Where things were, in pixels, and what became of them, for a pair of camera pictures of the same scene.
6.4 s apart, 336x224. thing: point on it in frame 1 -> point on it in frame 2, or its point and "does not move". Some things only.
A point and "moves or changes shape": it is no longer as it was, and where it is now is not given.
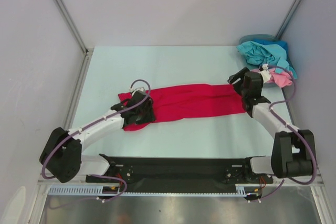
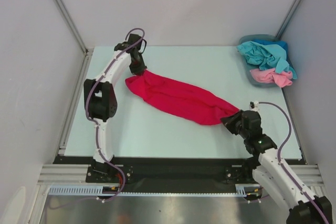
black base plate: x=180 y=172 does not move
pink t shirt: x=280 y=80 does not move
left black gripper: x=150 y=116 -> x=140 y=70
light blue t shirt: x=256 y=55 does not move
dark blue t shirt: x=266 y=41 does not move
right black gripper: x=238 y=79 -> x=234 y=122
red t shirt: x=180 y=102 moves or changes shape
